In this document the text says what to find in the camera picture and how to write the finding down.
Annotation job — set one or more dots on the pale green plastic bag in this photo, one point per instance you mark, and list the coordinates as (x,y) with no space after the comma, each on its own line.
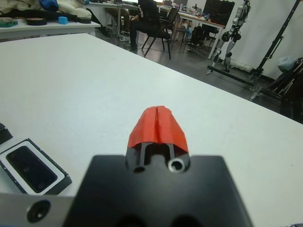
(286,65)

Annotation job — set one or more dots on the blue jacket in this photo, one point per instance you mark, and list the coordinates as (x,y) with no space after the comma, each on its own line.
(48,4)

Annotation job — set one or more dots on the blue foam cube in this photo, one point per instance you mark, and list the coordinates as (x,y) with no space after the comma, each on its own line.
(63,20)

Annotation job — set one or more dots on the silver humanoid robot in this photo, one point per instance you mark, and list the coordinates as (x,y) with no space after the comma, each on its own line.
(239,14)

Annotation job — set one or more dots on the black office chair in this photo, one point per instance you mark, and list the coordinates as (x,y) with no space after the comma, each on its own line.
(163,33)

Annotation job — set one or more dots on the person in black clothes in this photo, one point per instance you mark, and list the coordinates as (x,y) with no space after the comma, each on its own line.
(146,14)

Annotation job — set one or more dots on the black flat disc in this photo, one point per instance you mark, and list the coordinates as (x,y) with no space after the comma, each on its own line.
(85,20)

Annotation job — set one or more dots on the black box with white insert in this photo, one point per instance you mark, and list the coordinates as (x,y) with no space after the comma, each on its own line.
(62,182)

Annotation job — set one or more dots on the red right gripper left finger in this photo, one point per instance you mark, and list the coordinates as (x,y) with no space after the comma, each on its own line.
(144,130)

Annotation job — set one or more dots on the wooden top desk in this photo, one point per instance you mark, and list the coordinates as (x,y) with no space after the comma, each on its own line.
(213,23)

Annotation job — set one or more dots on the black tape roll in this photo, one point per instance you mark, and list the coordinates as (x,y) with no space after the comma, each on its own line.
(30,22)

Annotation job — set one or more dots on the white side table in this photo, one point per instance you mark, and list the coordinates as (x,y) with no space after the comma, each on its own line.
(47,29)

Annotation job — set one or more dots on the teal round container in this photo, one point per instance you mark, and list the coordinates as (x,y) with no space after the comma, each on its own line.
(8,23)

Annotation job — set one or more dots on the stack of folded chairs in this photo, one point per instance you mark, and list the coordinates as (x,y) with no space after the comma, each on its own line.
(291,87)

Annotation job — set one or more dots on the white floor cushion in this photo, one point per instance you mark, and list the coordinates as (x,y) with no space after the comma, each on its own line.
(241,65)

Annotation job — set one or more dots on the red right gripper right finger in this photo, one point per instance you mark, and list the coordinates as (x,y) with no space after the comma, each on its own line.
(170,132)

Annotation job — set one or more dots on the black computer monitor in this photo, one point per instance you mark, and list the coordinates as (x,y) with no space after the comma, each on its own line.
(211,9)

